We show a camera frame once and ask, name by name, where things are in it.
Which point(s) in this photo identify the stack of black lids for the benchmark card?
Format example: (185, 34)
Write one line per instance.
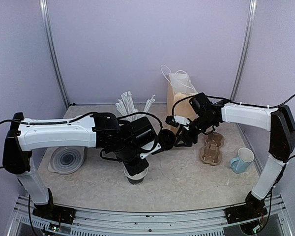
(167, 146)

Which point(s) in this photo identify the brown paper takeout bag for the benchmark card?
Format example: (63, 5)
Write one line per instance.
(179, 87)

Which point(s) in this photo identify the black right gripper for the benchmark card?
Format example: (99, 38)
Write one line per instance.
(189, 135)

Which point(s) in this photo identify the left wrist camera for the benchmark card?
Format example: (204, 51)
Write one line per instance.
(145, 138)

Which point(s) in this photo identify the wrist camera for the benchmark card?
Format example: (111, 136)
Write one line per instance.
(199, 104)
(145, 138)

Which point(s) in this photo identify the light blue ceramic mug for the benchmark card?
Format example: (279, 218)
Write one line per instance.
(242, 161)

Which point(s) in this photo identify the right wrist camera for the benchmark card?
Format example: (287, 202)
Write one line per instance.
(199, 104)

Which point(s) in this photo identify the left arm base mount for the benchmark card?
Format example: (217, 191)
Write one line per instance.
(50, 211)

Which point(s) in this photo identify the cardboard cup carrier tray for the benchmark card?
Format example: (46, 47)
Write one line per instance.
(211, 152)

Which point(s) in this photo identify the aluminium front rail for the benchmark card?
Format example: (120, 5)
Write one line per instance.
(92, 222)

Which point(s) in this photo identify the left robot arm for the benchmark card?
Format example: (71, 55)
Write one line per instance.
(91, 130)

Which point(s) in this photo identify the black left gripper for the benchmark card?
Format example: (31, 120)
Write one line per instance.
(135, 169)

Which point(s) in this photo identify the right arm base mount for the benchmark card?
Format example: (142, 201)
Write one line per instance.
(252, 208)

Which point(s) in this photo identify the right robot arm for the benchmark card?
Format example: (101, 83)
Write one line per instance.
(278, 121)

